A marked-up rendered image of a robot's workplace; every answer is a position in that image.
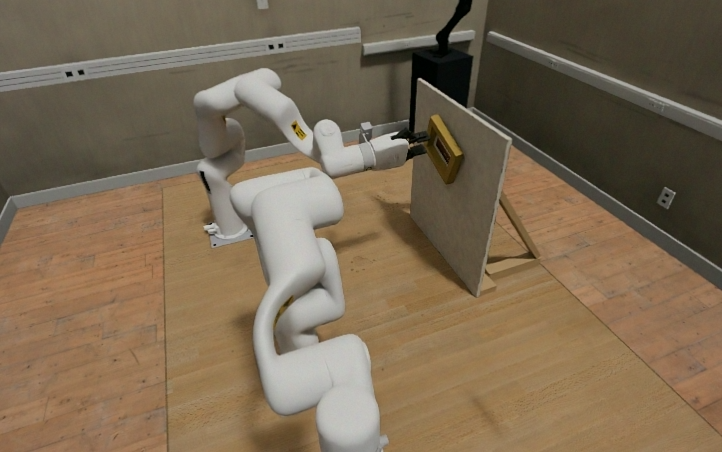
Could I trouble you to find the yellow picture frame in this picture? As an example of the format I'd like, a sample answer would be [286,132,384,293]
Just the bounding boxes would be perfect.
[423,115,464,185]

